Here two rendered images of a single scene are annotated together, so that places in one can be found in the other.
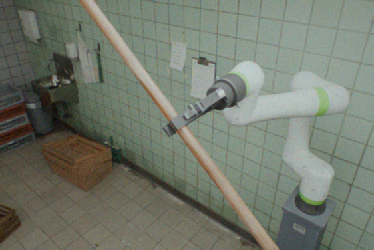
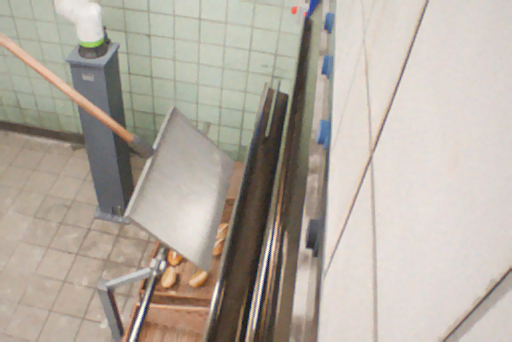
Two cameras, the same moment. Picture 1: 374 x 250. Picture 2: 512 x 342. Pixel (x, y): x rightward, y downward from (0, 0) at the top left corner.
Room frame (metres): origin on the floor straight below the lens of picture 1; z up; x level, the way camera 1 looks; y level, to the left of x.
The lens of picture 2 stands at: (-0.94, -0.19, 2.43)
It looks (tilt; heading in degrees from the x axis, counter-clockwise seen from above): 46 degrees down; 323
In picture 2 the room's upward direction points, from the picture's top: 8 degrees clockwise
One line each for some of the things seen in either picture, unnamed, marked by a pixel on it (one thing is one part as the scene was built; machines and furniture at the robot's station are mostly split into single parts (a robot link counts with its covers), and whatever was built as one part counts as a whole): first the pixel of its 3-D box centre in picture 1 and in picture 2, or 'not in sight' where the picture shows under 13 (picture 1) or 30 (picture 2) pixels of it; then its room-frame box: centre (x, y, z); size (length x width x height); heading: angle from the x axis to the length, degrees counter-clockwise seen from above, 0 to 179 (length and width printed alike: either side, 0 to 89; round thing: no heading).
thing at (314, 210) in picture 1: (314, 193); (96, 40); (1.13, -0.64, 1.23); 0.26 x 0.15 x 0.06; 141
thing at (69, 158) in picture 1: (77, 152); not in sight; (2.71, 1.24, 0.32); 0.56 x 0.49 x 0.28; 58
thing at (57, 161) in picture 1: (77, 157); not in sight; (2.70, 1.25, 0.26); 0.56 x 0.49 x 0.28; 57
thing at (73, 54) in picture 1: (73, 52); not in sight; (3.28, 1.29, 1.28); 0.09 x 0.09 x 0.20; 50
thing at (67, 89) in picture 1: (56, 93); not in sight; (3.40, 1.66, 0.71); 0.47 x 0.36 x 0.91; 50
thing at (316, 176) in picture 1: (314, 179); (87, 22); (1.10, -0.60, 1.36); 0.16 x 0.13 x 0.19; 21
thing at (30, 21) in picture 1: (31, 26); not in sight; (3.82, 1.96, 1.44); 0.28 x 0.11 x 0.38; 50
